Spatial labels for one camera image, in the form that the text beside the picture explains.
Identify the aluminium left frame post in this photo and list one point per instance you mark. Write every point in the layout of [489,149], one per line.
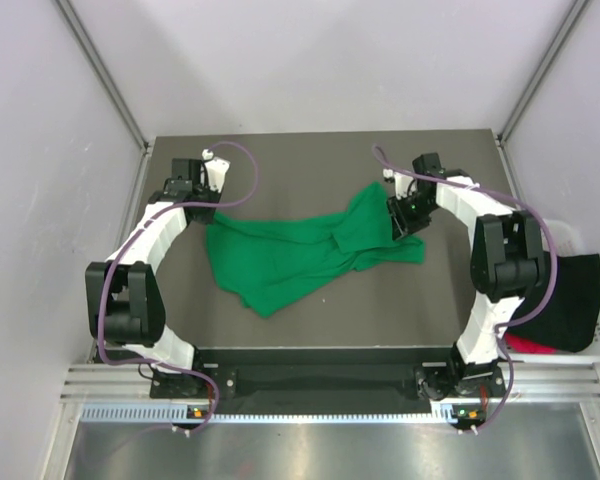
[87,46]

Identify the white plastic laundry basket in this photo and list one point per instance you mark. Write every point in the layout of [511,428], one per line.
[568,243]

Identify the aluminium right frame post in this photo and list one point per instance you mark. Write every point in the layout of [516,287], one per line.
[558,41]

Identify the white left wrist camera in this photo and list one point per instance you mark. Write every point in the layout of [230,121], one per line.
[215,170]

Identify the aluminium frame post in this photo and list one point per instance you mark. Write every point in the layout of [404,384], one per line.
[558,41]
[87,46]

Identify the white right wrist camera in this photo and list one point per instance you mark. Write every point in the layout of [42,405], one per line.
[404,186]

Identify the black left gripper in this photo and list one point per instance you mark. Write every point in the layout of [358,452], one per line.
[205,218]

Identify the red t shirt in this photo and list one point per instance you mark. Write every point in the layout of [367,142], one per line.
[525,346]

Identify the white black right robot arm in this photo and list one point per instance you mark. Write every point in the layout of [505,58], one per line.
[506,263]

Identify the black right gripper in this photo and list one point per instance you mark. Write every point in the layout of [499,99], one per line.
[402,224]

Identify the black t shirt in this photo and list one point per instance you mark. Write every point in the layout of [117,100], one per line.
[568,321]

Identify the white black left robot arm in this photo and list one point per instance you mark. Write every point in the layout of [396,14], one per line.
[124,302]

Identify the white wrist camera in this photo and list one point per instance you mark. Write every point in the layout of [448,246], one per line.
[215,170]
[404,186]

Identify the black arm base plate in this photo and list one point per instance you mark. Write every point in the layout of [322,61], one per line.
[406,381]

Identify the green t shirt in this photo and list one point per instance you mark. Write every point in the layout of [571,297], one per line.
[270,265]

